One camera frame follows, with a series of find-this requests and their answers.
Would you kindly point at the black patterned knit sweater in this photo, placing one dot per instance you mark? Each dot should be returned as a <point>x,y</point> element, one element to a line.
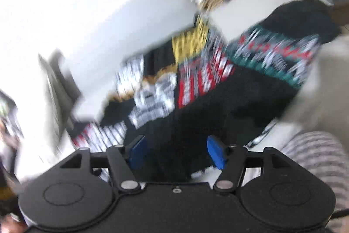
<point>231,102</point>

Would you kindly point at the person's striped clothing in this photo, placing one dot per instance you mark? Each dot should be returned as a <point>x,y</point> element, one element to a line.
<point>319,162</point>

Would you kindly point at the grey sofa cushion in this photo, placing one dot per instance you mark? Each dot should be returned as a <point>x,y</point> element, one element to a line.
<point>58,85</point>

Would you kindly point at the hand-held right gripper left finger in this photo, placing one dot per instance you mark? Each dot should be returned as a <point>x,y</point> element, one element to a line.
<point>137,152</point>

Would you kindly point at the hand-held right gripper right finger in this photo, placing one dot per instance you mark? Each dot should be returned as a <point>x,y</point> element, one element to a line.
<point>218,152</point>

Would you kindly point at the grey sofa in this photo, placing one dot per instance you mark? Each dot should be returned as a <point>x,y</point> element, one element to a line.
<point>131,25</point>

